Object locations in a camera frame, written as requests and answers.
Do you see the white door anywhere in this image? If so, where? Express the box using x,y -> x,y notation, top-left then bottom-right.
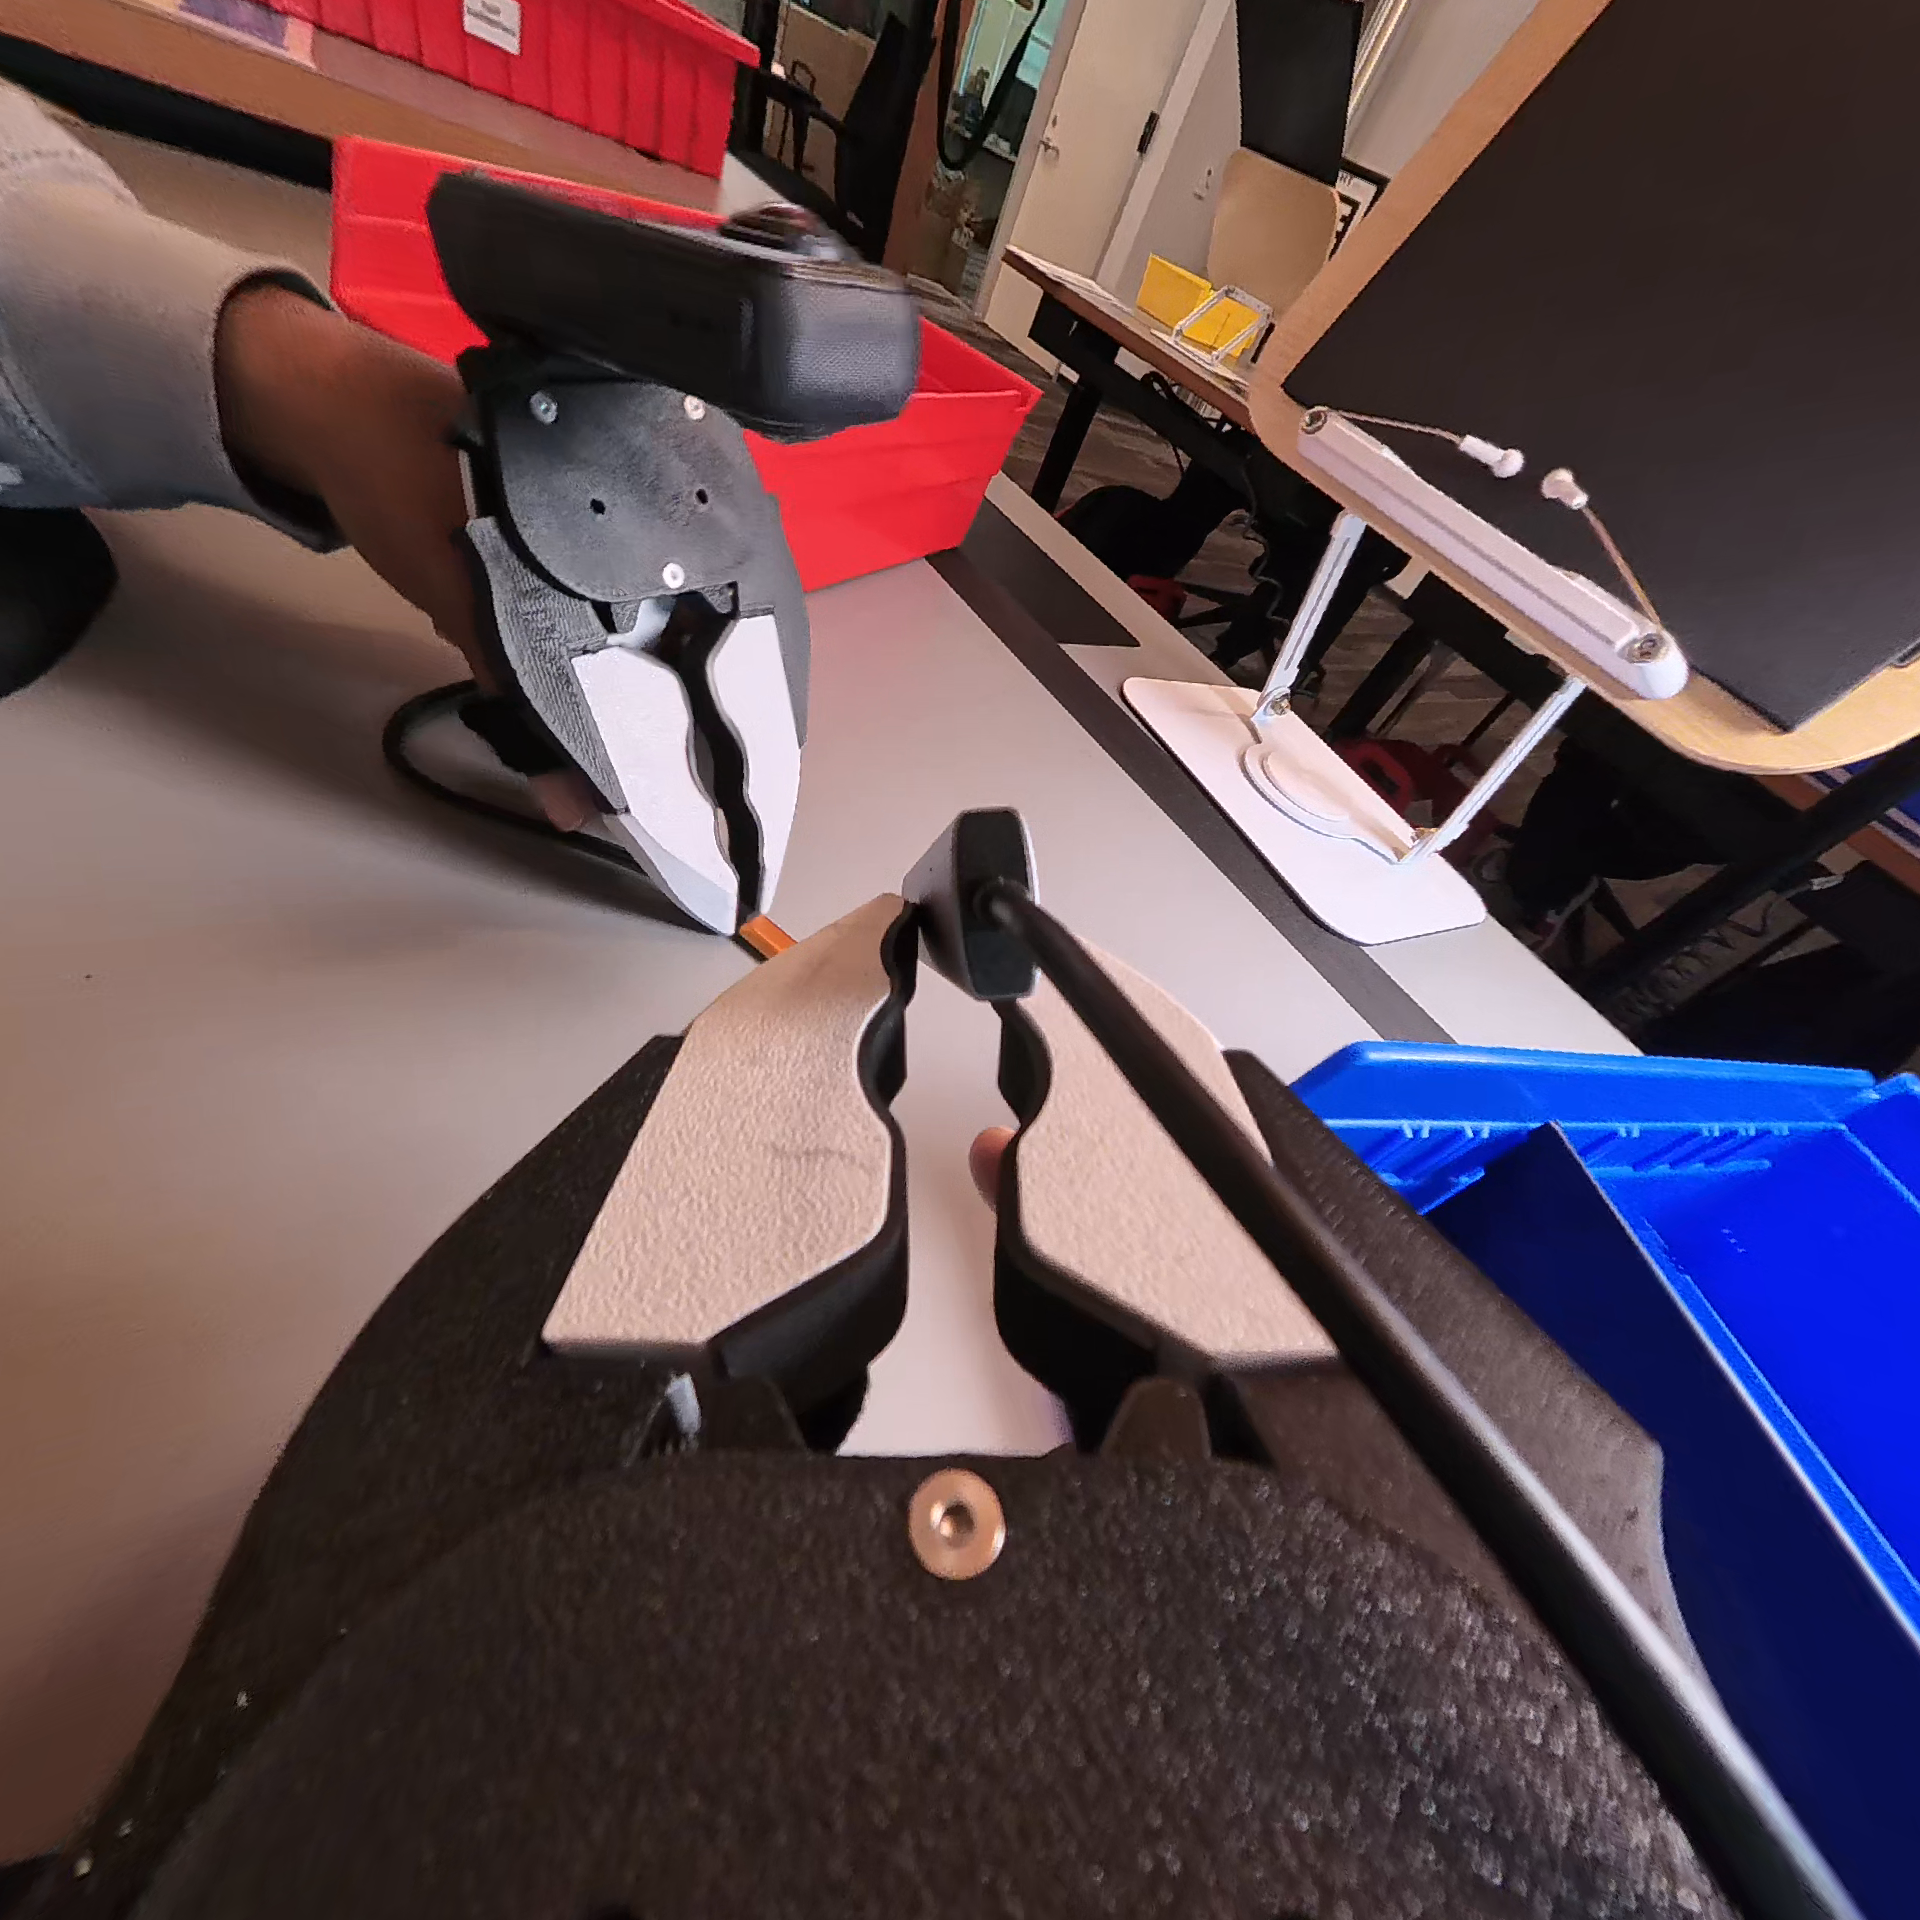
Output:
976,0 -> 1249,326

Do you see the thick black hub cable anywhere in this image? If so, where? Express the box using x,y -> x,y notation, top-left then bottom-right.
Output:
978,881 -> 1869,1920

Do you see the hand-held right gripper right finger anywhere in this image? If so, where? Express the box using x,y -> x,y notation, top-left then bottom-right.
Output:
991,931 -> 1339,1370

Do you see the wooden table with black legs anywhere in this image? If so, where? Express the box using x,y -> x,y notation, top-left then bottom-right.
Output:
999,244 -> 1279,520

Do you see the white board stand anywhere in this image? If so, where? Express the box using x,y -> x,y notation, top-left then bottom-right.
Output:
1122,402 -> 1691,952

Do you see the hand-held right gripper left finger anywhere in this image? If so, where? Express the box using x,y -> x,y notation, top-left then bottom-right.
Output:
537,891 -> 916,1364

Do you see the black board with wooden edge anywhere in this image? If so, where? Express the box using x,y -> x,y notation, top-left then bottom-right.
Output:
1249,0 -> 1920,777

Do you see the blue plastic bin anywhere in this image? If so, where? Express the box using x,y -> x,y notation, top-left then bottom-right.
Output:
1288,1040 -> 1920,1920

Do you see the red plastic bin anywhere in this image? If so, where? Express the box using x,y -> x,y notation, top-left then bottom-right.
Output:
328,134 -> 1044,598

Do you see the person's left hand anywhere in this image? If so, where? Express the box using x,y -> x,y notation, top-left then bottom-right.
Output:
216,281 -> 609,839

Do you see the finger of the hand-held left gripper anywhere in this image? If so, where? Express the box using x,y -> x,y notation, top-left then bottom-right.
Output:
705,587 -> 816,915
573,639 -> 748,938

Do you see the black office chair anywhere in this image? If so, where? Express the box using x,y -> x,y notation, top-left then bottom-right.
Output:
744,0 -> 936,272

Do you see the red ribbed plastic crate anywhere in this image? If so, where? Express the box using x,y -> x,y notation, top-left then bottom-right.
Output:
225,0 -> 761,184

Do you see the black board on pale stand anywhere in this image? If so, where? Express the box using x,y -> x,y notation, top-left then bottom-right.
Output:
1205,0 -> 1368,308

